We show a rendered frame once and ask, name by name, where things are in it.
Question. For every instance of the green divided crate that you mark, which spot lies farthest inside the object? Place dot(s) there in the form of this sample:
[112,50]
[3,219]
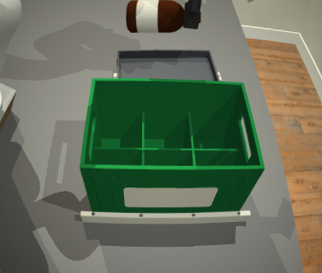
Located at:
[133,119]

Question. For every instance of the brown glass bottle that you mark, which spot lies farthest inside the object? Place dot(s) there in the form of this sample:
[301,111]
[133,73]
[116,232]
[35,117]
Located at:
[154,16]

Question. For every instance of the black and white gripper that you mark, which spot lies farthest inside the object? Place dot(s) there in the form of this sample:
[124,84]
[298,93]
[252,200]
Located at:
[191,17]

